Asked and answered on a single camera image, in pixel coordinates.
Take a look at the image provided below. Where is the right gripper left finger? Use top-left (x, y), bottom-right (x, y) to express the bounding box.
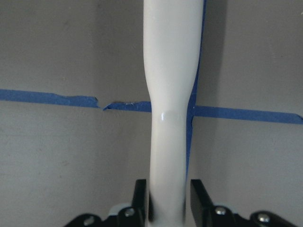
top-left (132, 179), bottom-right (148, 227)

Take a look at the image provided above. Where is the white hand brush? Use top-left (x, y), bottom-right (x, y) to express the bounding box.
top-left (143, 0), bottom-right (203, 227)

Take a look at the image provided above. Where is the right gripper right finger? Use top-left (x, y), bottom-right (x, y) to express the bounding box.
top-left (190, 179), bottom-right (214, 227)

